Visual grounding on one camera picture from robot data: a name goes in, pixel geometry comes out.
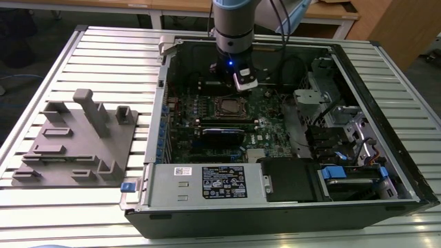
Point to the CPU with silver top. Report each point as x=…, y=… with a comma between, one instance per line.
x=231, y=106

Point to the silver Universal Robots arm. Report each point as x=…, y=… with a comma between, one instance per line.
x=234, y=25

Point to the black RAM slot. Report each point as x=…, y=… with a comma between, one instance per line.
x=227, y=125

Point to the black graphics card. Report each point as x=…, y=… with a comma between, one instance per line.
x=222, y=138

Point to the metal drive cage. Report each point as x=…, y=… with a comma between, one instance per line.
x=309, y=98

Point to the green motherboard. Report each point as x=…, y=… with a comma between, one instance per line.
x=272, y=134

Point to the silver finned chipset heatsink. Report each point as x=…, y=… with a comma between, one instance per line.
x=256, y=153

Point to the grey plastic parts rack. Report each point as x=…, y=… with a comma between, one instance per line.
x=86, y=144

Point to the silver power supply unit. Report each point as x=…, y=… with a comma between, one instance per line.
x=166, y=191

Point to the hard disk in blue carrier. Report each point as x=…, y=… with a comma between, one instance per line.
x=333, y=171

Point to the wooden cabinet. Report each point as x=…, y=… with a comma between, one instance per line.
x=396, y=25

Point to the blue case latch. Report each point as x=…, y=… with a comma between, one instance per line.
x=128, y=187

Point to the black open PC case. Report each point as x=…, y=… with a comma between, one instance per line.
x=242, y=224

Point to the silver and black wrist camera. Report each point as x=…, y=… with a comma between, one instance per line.
x=246, y=85

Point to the wooden desk white frame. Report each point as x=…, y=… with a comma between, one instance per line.
x=327, y=15
x=68, y=2

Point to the black plastic bracket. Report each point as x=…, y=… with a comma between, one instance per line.
x=324, y=139

